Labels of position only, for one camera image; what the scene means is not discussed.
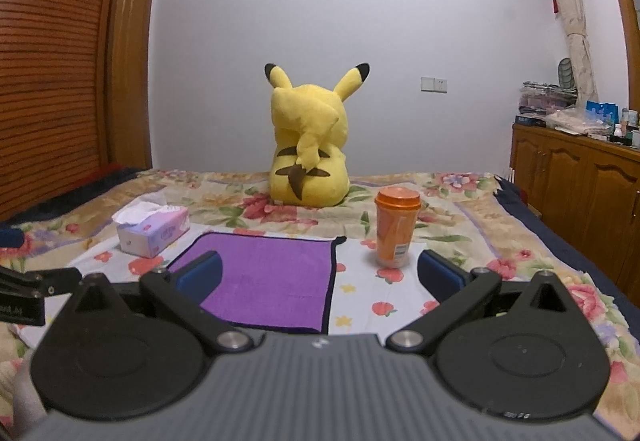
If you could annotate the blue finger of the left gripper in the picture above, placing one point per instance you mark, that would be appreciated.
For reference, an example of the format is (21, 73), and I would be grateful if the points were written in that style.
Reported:
(11, 237)

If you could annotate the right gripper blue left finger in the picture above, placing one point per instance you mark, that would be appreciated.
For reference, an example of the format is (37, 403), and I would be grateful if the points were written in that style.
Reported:
(178, 296)

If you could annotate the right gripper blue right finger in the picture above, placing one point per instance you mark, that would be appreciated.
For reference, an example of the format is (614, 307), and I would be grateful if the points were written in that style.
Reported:
(462, 297)

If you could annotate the purple and grey microfiber towel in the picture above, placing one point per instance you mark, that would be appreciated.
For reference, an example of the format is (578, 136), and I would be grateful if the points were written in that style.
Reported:
(270, 282)

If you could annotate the pink tissue box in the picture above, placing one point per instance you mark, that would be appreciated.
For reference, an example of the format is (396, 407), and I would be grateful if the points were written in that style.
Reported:
(145, 228)

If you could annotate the floral bed sheet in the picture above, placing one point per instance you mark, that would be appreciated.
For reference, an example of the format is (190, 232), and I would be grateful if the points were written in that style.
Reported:
(450, 200)

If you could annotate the white fruit print cloth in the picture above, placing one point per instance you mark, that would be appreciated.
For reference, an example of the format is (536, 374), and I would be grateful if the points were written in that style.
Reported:
(367, 298)

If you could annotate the orange plastic cup with lid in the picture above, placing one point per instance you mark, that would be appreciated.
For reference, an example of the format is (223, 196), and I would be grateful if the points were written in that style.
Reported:
(397, 210)

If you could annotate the dark blue mattress edge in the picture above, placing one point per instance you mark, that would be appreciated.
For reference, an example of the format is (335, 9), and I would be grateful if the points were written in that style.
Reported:
(509, 197)

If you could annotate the brown wooden door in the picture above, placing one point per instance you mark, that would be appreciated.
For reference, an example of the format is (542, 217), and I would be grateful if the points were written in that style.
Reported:
(127, 101)

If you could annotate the brown wooden sideboard cabinet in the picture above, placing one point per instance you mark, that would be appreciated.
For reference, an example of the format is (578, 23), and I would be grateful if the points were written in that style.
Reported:
(587, 192)

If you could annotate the yellow Pikachu plush toy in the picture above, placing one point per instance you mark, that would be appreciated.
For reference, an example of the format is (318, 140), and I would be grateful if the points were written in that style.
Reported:
(310, 128)

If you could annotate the stack of clutter on cabinet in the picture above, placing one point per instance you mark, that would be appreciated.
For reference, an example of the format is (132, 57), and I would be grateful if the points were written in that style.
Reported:
(538, 100)

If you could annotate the blue and white package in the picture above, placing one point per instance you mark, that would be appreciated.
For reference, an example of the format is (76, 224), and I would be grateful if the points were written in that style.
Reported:
(607, 112)

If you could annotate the brown wooden louvered wardrobe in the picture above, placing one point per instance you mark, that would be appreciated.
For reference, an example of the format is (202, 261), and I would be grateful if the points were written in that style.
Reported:
(53, 123)

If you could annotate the beige patterned curtain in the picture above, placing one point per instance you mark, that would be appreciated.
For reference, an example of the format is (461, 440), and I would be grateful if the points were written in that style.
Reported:
(565, 5)

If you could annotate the white wall switch plate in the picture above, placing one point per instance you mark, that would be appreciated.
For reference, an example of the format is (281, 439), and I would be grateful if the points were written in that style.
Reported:
(434, 85)

